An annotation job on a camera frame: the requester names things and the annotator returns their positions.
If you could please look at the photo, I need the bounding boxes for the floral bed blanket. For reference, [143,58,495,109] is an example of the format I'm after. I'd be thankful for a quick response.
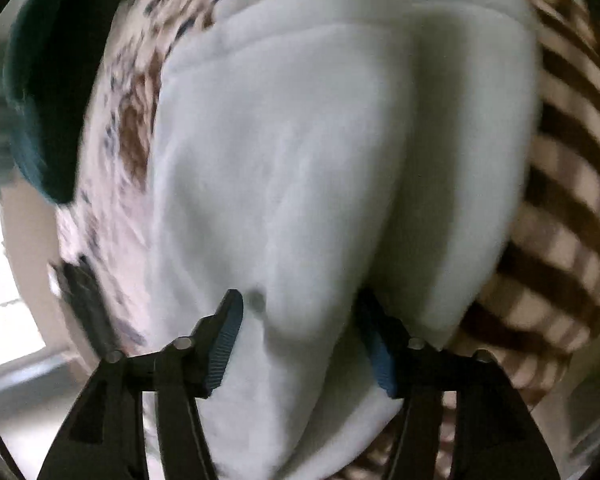
[54,0,600,480]

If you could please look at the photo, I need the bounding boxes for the light green fleece pants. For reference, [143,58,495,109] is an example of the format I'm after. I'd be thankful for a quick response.
[147,0,540,479]

